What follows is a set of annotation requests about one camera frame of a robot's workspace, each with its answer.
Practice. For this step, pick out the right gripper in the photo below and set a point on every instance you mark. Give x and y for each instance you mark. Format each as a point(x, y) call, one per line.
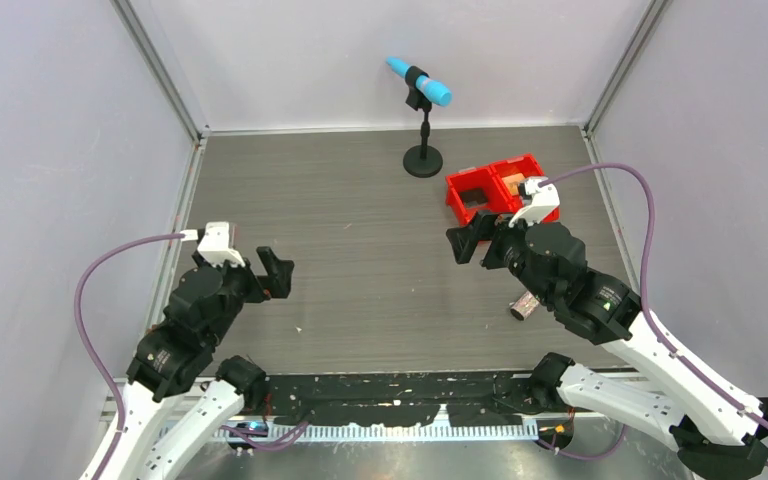
point(463, 240)

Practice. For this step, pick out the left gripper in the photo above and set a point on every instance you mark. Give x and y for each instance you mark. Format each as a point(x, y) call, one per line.
point(277, 278)

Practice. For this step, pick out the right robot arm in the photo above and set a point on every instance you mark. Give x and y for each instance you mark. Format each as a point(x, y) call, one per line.
point(717, 430)

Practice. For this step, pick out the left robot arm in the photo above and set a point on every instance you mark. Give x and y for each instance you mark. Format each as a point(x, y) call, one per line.
point(173, 354)

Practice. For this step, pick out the left red bin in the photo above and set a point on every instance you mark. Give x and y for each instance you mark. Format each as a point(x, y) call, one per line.
point(474, 190)

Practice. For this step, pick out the red bin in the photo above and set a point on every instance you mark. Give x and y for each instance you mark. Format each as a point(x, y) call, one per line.
point(528, 166)
point(474, 190)

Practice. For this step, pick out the orange block in bin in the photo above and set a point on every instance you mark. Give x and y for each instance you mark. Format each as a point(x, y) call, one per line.
point(512, 183)

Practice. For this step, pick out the right red bin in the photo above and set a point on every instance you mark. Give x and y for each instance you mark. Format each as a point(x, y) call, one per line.
point(528, 166)

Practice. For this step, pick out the black microphone stand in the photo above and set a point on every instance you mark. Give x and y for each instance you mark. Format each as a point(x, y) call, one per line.
point(423, 160)

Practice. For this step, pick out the glitter tube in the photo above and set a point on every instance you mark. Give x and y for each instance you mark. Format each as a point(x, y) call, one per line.
point(524, 307)

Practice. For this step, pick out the blue microphone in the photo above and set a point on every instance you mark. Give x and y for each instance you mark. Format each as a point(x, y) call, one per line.
point(423, 90)

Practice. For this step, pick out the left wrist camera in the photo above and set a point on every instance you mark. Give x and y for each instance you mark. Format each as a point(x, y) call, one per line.
point(217, 245)

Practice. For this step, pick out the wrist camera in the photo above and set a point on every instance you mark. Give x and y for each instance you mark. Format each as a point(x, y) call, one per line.
point(217, 245)
point(540, 198)

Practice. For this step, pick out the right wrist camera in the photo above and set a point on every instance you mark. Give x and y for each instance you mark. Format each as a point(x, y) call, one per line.
point(540, 198)

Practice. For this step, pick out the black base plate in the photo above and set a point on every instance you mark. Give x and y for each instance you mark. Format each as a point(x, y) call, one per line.
point(470, 399)

